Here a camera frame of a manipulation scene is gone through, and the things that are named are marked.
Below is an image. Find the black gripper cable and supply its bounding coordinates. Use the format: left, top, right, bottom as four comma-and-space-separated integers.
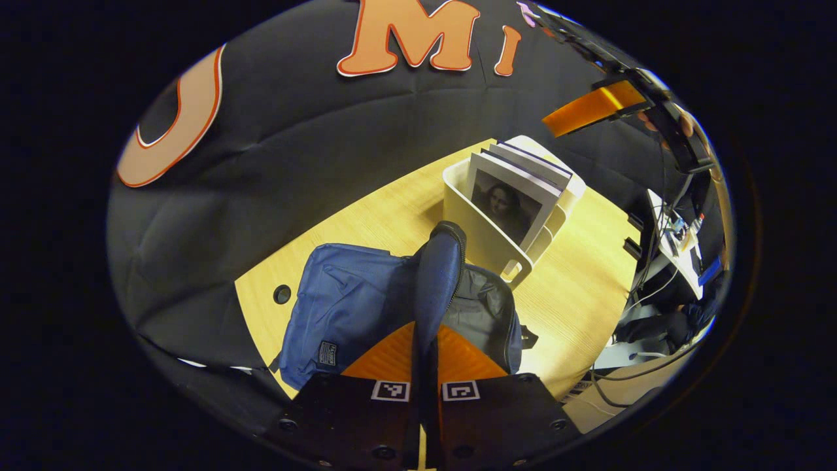
585, 343, 700, 410

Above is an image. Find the white side table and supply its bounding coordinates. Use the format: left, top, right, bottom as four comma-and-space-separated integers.
644, 188, 706, 302

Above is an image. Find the portrait cover book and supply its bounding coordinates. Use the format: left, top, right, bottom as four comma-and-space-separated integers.
466, 152, 563, 253

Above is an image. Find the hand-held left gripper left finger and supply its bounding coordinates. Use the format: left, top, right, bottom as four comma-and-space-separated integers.
265, 321, 419, 471

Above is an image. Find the dark clothing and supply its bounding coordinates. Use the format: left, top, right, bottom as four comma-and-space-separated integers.
615, 301, 720, 354

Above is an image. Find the dark blue cover book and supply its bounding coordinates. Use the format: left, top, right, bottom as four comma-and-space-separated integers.
487, 139, 574, 190

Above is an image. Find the white bookshelf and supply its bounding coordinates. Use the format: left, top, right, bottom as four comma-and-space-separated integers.
442, 135, 587, 288

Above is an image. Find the small electronics board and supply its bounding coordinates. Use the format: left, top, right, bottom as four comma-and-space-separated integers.
657, 206, 706, 253

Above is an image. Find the blue schoolbag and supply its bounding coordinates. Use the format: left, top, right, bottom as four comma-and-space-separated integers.
269, 221, 538, 393

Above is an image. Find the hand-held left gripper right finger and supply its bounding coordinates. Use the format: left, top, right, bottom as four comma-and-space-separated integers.
435, 324, 583, 471

